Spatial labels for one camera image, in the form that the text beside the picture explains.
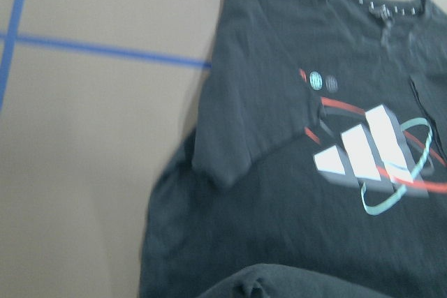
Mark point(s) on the black graphic t-shirt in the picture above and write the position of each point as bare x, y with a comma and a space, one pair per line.
317, 167

